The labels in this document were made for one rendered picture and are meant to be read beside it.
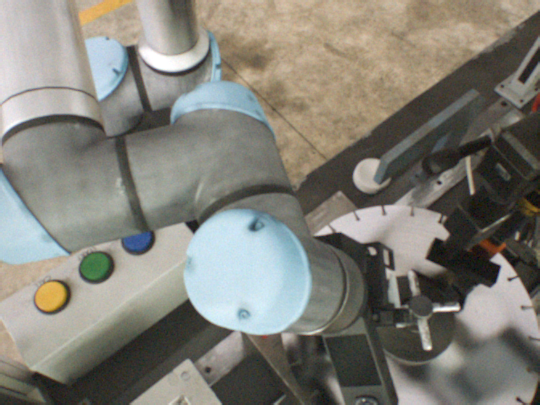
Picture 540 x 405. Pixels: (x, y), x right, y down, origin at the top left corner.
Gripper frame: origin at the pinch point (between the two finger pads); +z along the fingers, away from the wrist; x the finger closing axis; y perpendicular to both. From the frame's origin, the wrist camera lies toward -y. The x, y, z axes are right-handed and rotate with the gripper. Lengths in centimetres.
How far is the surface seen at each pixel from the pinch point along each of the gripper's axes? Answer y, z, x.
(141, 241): 13.1, -6.9, 33.6
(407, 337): -1.5, 3.3, -1.2
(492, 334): -1.5, 9.9, -10.4
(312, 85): 104, 111, 53
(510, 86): 51, 49, -18
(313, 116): 88, 107, 52
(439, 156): 12.8, -18.4, -10.7
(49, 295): 5.4, -14.2, 43.1
